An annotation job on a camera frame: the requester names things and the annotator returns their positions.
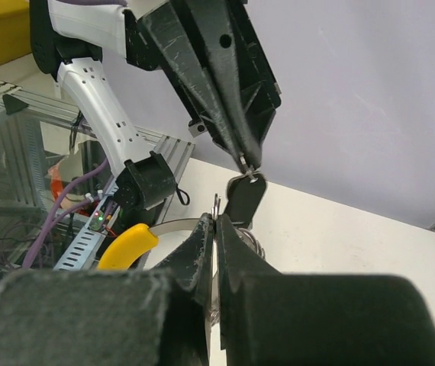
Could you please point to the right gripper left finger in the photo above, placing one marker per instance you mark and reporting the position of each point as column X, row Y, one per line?
column 135, row 317

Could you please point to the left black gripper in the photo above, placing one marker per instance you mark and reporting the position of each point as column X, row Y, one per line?
column 212, row 57

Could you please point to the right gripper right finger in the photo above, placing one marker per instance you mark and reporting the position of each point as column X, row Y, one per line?
column 271, row 318

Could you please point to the large keyring with yellow grip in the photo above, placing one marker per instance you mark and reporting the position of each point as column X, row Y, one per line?
column 170, row 241

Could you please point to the black key fob with ring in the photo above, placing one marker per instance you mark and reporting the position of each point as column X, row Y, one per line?
column 244, row 194

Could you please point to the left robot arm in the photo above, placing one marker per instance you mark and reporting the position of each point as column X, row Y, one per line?
column 68, row 39

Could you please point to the yellow box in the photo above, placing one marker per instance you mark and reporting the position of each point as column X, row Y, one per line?
column 14, row 30

